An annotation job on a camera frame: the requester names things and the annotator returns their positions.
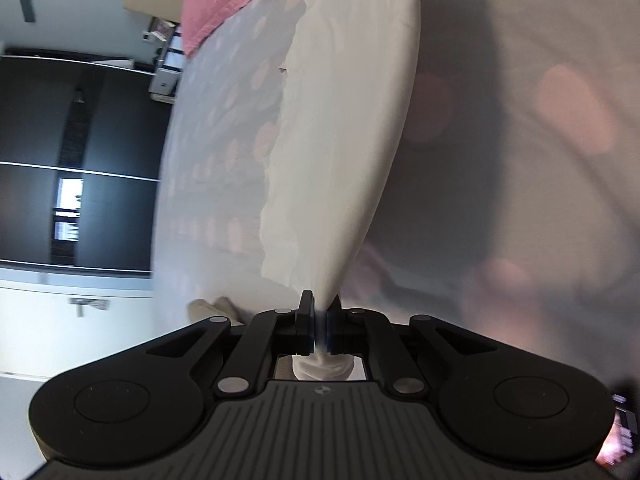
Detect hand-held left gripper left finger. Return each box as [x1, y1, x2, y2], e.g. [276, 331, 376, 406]
[144, 290, 317, 397]

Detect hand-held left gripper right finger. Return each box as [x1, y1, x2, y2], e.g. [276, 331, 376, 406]
[325, 295, 502, 397]

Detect cream white shirt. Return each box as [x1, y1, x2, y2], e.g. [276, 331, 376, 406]
[260, 0, 421, 382]

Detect beige cloth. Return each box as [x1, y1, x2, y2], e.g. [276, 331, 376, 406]
[187, 297, 247, 327]

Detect lavender pink-dotted bed sheet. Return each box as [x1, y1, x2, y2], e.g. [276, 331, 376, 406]
[150, 0, 640, 413]

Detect white nightstand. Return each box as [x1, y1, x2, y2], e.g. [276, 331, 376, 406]
[147, 15, 189, 106]

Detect black smartphone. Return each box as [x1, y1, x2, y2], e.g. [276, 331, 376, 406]
[595, 392, 640, 469]

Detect pink pillow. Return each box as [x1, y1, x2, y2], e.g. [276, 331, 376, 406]
[181, 0, 269, 59]

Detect black wardrobe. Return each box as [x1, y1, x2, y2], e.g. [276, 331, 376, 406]
[0, 47, 177, 279]

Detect metal door handle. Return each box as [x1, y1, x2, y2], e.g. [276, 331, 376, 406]
[70, 297, 111, 318]

